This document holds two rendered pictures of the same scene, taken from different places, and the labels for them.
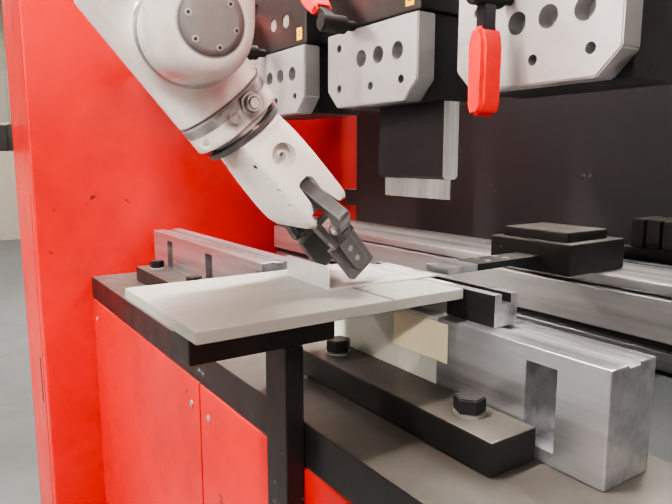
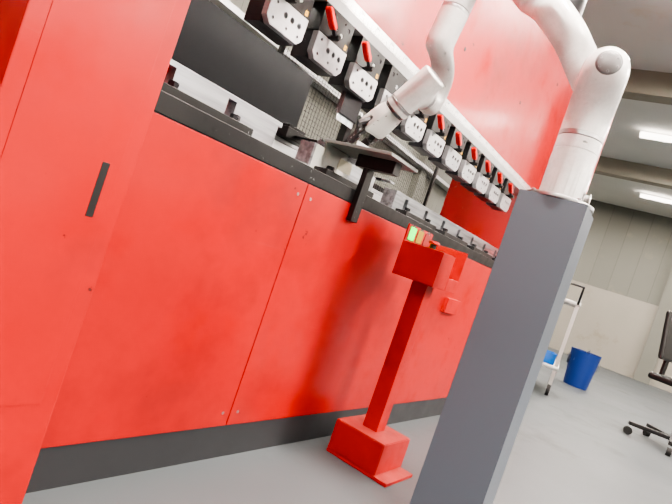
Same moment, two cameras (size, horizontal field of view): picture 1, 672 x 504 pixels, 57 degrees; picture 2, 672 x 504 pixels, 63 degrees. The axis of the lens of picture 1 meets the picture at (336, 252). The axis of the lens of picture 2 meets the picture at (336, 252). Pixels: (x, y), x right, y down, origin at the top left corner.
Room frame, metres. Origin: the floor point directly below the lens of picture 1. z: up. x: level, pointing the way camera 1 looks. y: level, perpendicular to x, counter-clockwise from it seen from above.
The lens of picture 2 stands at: (1.21, 1.67, 0.70)
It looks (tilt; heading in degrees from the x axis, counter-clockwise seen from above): 1 degrees down; 249
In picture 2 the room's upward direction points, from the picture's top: 19 degrees clockwise
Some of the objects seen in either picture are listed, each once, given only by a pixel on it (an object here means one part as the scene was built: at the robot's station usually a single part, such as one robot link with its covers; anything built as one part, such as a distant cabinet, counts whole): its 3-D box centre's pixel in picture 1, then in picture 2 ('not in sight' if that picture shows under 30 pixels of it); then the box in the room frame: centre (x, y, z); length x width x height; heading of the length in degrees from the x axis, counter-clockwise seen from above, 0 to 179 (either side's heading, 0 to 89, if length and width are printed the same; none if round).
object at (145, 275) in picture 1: (174, 284); (202, 111); (1.11, 0.30, 0.89); 0.30 x 0.05 x 0.03; 34
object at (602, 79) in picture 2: not in sight; (595, 96); (0.17, 0.47, 1.30); 0.19 x 0.12 x 0.24; 51
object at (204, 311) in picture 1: (293, 293); (370, 155); (0.56, 0.04, 1.00); 0.26 x 0.18 x 0.01; 124
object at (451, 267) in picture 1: (516, 251); (302, 136); (0.73, -0.22, 1.01); 0.26 x 0.12 x 0.05; 124
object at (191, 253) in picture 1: (213, 267); (207, 103); (1.10, 0.22, 0.92); 0.50 x 0.06 x 0.10; 34
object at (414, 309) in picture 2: not in sight; (398, 355); (0.21, 0.01, 0.39); 0.06 x 0.06 x 0.54; 34
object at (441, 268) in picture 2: not in sight; (432, 259); (0.21, 0.01, 0.75); 0.20 x 0.16 x 0.18; 34
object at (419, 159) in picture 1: (416, 151); (347, 110); (0.65, -0.08, 1.13); 0.10 x 0.02 x 0.10; 34
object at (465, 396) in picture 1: (469, 404); not in sight; (0.50, -0.11, 0.91); 0.03 x 0.03 x 0.02
